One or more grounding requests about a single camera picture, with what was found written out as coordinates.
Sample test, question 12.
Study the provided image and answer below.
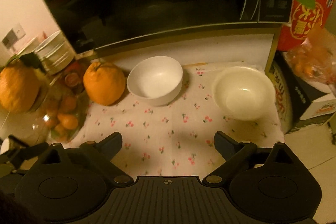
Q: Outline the wall socket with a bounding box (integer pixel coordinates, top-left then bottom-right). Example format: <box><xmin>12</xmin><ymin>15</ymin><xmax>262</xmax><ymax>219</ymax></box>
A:
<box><xmin>1</xmin><ymin>25</ymin><xmax>27</xmax><ymax>52</ymax></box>

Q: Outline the plastic bag of oranges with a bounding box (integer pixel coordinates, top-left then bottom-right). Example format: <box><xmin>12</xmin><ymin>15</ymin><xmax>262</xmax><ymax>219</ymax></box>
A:
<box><xmin>284</xmin><ymin>28</ymin><xmax>336</xmax><ymax>94</ymax></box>

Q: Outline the glass jar of kumquats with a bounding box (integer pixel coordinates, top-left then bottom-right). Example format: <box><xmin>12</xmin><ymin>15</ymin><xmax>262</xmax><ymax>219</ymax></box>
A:
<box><xmin>26</xmin><ymin>67</ymin><xmax>91</xmax><ymax>144</ymax></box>

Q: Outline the orange citrus fruit with leaves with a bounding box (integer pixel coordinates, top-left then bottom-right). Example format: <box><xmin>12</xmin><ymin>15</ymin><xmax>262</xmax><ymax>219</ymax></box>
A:
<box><xmin>0</xmin><ymin>52</ymin><xmax>46</xmax><ymax>113</ymax></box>

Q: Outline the red printed carton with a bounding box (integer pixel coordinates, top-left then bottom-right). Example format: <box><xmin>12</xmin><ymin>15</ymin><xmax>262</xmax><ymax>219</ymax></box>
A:
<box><xmin>276</xmin><ymin>0</ymin><xmax>336</xmax><ymax>52</ymax></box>

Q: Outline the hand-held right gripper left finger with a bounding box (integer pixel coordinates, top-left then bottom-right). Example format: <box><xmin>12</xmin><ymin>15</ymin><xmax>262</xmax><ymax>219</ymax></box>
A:
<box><xmin>31</xmin><ymin>132</ymin><xmax>134</xmax><ymax>186</ymax></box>

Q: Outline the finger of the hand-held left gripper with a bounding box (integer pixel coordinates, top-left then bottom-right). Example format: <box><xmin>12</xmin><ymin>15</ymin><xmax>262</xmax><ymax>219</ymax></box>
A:
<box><xmin>0</xmin><ymin>135</ymin><xmax>49</xmax><ymax>170</ymax></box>

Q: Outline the black and white cardboard box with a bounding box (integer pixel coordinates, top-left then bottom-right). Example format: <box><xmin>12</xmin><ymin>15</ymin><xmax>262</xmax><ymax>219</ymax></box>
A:
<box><xmin>270</xmin><ymin>50</ymin><xmax>336</xmax><ymax>135</ymax></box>

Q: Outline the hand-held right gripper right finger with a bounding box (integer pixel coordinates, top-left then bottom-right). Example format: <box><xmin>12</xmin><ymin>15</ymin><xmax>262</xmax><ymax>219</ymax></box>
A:
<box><xmin>203</xmin><ymin>131</ymin><xmax>307</xmax><ymax>186</ymax></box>

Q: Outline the stack of white cups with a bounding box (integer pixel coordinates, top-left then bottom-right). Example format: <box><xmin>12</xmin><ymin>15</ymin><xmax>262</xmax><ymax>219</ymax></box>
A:
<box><xmin>35</xmin><ymin>30</ymin><xmax>76</xmax><ymax>75</ymax></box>

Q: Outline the jar with orange label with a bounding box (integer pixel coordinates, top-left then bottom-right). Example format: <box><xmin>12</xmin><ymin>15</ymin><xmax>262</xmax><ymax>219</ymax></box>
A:
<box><xmin>64</xmin><ymin>61</ymin><xmax>88</xmax><ymax>94</ymax></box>

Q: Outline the white bowl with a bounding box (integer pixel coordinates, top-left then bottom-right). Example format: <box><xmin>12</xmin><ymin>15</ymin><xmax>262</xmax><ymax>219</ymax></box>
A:
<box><xmin>126</xmin><ymin>56</ymin><xmax>184</xmax><ymax>106</ymax></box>

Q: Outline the cherry print tablecloth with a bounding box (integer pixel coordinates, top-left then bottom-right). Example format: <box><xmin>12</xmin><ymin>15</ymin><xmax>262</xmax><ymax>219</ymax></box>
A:
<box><xmin>70</xmin><ymin>61</ymin><xmax>286</xmax><ymax>177</ymax></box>

